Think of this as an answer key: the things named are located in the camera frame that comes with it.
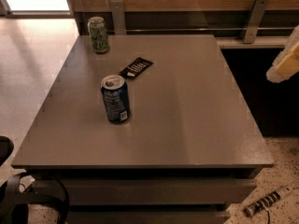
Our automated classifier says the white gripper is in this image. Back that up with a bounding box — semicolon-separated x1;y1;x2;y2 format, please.
266;42;299;83

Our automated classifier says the blue pepsi can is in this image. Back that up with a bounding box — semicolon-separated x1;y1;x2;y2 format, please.
101;75;131;123

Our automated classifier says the green soda can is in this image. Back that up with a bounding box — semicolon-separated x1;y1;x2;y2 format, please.
88;16;109;53

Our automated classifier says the black snack packet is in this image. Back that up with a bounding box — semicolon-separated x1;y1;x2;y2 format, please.
120;57;153;78

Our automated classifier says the lower grey drawer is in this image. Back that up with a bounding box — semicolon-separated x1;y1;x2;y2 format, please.
66;211;230;224

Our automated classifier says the grey drawer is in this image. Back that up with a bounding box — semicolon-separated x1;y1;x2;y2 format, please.
66;211;230;224
31;176;258;206

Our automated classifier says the upper grey drawer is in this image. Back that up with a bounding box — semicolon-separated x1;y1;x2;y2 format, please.
31;176;258;206

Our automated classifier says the black chair base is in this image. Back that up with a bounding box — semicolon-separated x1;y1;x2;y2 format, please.
0;135;70;224

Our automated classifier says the right metal wall bracket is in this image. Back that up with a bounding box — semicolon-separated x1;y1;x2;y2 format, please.
240;0;269;44

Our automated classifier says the metal wall bracket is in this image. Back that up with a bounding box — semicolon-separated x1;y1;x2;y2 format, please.
240;0;269;44
110;0;127;35

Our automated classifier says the horizontal metal rail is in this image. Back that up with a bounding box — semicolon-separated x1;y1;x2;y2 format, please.
107;27;294;34

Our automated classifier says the black power cable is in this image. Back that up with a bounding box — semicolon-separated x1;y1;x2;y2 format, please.
261;187;299;224

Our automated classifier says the left metal wall bracket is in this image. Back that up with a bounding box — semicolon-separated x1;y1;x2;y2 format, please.
110;0;127;35

